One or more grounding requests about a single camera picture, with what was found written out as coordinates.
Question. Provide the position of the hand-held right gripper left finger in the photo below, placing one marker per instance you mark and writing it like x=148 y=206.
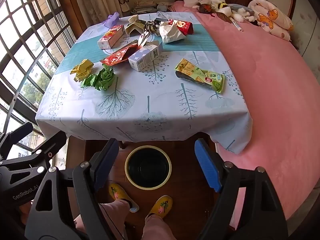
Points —
x=110 y=155

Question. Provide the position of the white and blue carton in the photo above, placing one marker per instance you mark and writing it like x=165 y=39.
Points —
x=145 y=56

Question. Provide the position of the crumpled green paper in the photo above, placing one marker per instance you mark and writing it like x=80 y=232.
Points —
x=102 y=78

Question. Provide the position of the small beige box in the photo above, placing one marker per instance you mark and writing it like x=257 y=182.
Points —
x=135 y=25

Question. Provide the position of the crumpled yellow paper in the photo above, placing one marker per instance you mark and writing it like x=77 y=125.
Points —
x=82 y=68

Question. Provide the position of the pink bed blanket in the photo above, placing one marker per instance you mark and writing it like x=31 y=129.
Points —
x=275 y=92

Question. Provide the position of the red snack wrapper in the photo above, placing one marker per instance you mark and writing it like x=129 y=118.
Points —
x=117 y=55

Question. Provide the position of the grid-framed window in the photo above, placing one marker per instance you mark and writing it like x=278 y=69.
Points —
x=25 y=42

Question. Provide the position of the brown bird plush toy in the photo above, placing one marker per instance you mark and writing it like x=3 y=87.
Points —
x=206 y=8

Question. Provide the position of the white box on nightstand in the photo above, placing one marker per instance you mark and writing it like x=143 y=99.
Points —
x=163 y=6

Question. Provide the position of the green cracker packet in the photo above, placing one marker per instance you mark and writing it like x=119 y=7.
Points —
x=200 y=76

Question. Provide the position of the clear plastic wrapper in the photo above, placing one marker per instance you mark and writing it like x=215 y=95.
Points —
x=143 y=38

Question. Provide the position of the white marker pen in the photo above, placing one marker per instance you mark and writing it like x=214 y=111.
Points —
x=236 y=26

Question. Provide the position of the red gift packet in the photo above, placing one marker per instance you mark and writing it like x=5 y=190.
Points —
x=185 y=26

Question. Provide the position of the person's left leg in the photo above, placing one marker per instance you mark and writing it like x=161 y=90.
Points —
x=112 y=217

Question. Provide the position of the purple plastic bag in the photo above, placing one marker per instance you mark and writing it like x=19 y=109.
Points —
x=112 y=20

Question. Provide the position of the stack of books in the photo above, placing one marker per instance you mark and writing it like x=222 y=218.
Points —
x=145 y=6

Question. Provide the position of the tree-print blue tablecloth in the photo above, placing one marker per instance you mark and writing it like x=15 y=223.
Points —
x=162 y=100

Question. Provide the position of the crumpled white paper bag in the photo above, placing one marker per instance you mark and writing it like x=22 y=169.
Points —
x=171 y=32

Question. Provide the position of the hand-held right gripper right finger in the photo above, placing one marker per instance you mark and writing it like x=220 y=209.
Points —
x=207 y=165

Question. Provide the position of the crumpled black and silver wrapper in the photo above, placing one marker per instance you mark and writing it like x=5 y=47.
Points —
x=151 y=26

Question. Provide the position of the round cream-rimmed trash bin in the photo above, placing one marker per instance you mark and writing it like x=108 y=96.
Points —
x=148 y=167

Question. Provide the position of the person's right leg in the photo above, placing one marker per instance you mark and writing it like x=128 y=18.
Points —
x=157 y=227

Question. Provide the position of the yellow slipper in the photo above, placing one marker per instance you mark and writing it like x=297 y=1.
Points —
x=121 y=195
x=162 y=205

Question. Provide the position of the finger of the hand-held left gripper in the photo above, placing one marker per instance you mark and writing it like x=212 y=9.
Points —
x=55 y=142
x=17 y=136

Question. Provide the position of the person's leg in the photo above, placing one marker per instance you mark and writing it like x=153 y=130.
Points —
x=112 y=217
x=157 y=227

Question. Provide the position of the red and white drink carton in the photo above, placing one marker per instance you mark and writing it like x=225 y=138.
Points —
x=111 y=37

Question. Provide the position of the brown plush leaf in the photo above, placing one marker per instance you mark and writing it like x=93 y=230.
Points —
x=225 y=17

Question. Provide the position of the beige floral curtain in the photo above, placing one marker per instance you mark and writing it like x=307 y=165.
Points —
x=105 y=0

